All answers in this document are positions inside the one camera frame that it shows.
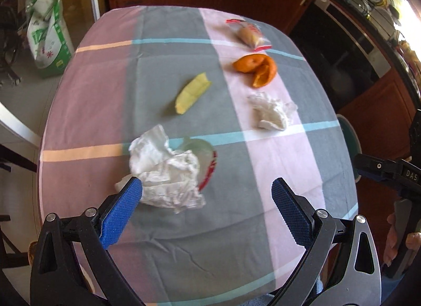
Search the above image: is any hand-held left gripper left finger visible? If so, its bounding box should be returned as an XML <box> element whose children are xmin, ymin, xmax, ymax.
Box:
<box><xmin>29</xmin><ymin>176</ymin><xmax>143</xmax><ymax>306</ymax></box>

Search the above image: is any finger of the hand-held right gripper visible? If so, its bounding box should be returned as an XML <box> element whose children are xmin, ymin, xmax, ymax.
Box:
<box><xmin>353</xmin><ymin>153</ymin><xmax>421</xmax><ymax>195</ymax></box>

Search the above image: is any clear bread packet red trim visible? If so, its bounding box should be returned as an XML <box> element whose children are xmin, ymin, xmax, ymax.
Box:
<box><xmin>225</xmin><ymin>19</ymin><xmax>272</xmax><ymax>52</ymax></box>

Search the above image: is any dark wooden chair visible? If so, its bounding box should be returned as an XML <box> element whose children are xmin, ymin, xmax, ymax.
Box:
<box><xmin>0</xmin><ymin>143</ymin><xmax>38</xmax><ymax>270</ymax></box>

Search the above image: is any yellow fruit peel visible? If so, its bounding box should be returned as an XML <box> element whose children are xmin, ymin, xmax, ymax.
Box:
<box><xmin>175</xmin><ymin>73</ymin><xmax>211</xmax><ymax>115</ymax></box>

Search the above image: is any built-in black oven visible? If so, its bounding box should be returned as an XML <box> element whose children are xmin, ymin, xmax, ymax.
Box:
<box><xmin>289</xmin><ymin>0</ymin><xmax>392</xmax><ymax>109</ymax></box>

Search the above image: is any teal round bin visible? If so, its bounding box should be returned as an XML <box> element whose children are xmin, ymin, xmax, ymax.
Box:
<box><xmin>336</xmin><ymin>114</ymin><xmax>362</xmax><ymax>184</ymax></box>

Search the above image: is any small crumpled white tissue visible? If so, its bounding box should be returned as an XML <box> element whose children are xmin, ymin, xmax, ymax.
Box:
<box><xmin>247</xmin><ymin>92</ymin><xmax>299</xmax><ymax>131</ymax></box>

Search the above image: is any plaid tablecloth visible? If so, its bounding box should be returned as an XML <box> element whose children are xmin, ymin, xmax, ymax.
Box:
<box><xmin>38</xmin><ymin>6</ymin><xmax>359</xmax><ymax>305</ymax></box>

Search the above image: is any large white tissue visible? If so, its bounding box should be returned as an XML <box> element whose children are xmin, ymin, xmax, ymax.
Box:
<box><xmin>114</xmin><ymin>124</ymin><xmax>207</xmax><ymax>213</ymax></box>

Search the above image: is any person's right hand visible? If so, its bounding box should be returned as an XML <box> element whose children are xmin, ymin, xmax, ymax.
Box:
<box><xmin>383</xmin><ymin>212</ymin><xmax>421</xmax><ymax>265</ymax></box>

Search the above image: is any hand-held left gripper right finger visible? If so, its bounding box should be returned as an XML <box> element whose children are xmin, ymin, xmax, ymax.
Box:
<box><xmin>271</xmin><ymin>177</ymin><xmax>382</xmax><ymax>306</ymax></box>

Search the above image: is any orange peel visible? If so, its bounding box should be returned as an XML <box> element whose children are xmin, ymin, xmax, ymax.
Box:
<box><xmin>233</xmin><ymin>54</ymin><xmax>277</xmax><ymax>89</ymax></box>

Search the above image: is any wooden sink cabinet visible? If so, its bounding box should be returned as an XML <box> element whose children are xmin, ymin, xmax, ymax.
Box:
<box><xmin>339</xmin><ymin>76</ymin><xmax>421</xmax><ymax>162</ymax></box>

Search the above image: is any green and white sack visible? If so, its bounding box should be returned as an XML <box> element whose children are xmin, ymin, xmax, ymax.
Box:
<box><xmin>26</xmin><ymin>0</ymin><xmax>74</xmax><ymax>79</ymax></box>

